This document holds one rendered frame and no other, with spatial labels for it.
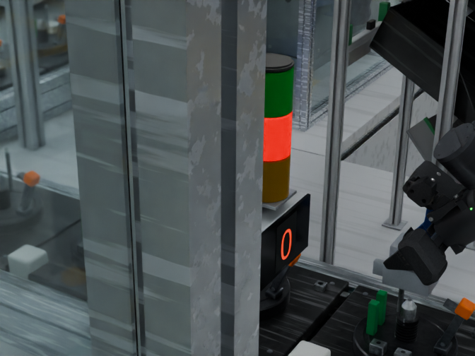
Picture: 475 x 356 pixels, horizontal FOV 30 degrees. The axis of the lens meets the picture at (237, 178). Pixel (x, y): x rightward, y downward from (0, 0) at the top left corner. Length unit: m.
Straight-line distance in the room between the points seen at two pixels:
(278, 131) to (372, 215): 0.90
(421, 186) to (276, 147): 0.22
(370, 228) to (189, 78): 1.61
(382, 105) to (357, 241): 0.75
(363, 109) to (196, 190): 2.19
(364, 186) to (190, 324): 1.75
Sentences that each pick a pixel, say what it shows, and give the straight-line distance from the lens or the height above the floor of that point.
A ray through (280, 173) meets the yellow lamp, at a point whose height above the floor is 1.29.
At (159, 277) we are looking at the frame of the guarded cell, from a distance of 0.19.
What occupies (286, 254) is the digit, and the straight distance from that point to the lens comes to 1.02.
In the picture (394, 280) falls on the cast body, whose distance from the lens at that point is 1.18.
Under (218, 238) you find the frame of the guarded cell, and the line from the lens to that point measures 0.19.
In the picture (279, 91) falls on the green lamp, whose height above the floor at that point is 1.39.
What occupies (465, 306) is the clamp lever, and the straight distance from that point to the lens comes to 1.18.
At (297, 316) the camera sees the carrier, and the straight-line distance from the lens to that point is 1.30.
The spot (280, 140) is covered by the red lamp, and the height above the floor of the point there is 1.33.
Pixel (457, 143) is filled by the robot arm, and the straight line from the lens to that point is 1.04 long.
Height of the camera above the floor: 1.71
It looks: 26 degrees down
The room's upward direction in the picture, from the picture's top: 1 degrees clockwise
